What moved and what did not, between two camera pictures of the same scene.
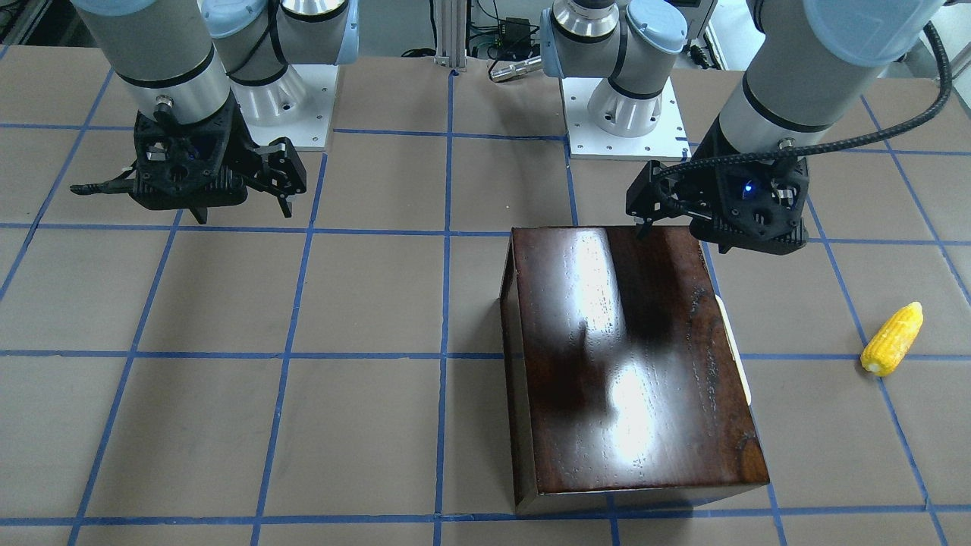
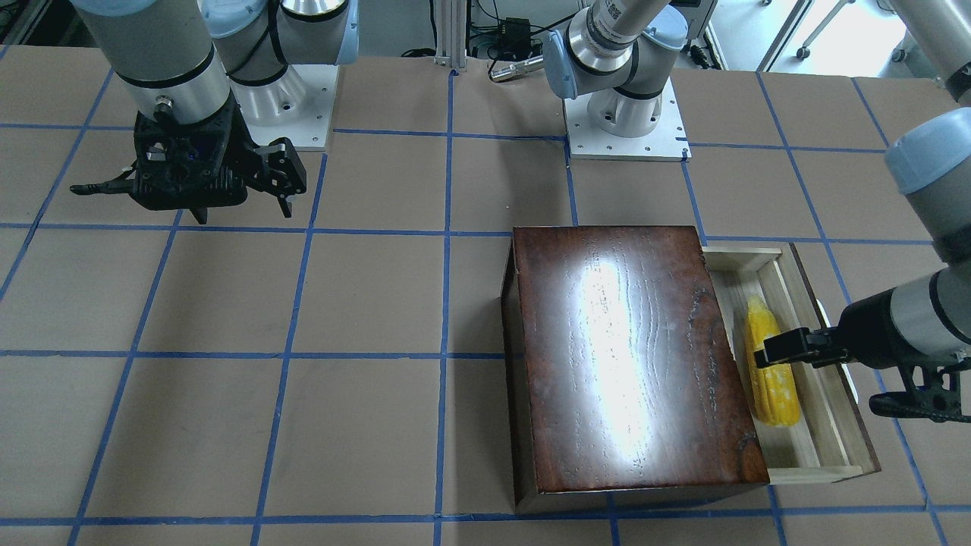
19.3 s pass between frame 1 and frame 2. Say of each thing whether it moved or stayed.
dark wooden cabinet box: stayed
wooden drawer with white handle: moved
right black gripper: stayed
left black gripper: moved
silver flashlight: stayed
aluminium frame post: stayed
